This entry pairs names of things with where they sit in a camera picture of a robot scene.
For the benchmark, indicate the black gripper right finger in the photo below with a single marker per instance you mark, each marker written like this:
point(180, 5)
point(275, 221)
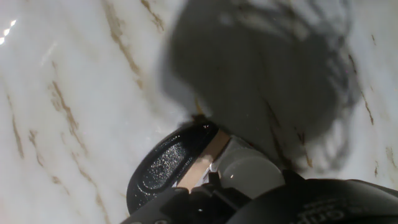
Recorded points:
point(292, 175)

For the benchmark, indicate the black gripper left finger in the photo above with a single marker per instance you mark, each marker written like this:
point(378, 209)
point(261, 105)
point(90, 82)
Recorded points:
point(186, 207)

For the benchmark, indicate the black metal C-clamp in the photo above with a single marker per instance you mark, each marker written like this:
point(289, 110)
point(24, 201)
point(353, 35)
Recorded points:
point(164, 165)

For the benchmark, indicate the marble pattern sheet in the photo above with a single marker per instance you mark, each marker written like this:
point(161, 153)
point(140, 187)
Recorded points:
point(77, 93)

